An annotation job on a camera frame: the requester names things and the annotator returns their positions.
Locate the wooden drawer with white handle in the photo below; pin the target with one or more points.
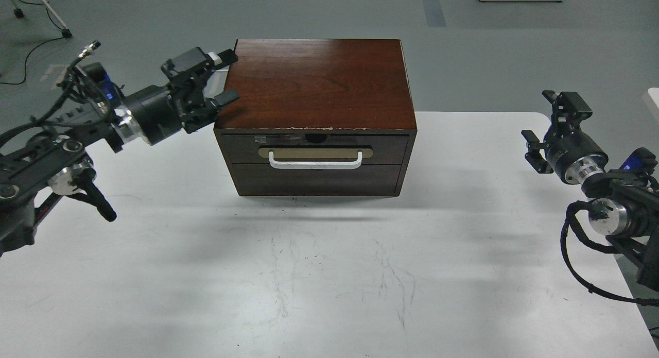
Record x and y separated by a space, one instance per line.
256 148

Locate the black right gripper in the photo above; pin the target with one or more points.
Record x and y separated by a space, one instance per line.
567 144

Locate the dark wooden drawer cabinet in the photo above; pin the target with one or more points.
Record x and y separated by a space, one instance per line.
319 86

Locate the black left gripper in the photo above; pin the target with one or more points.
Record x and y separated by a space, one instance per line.
149 114

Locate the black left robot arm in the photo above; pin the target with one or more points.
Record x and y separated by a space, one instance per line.
91 107

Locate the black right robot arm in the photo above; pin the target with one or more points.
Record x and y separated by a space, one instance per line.
620 214

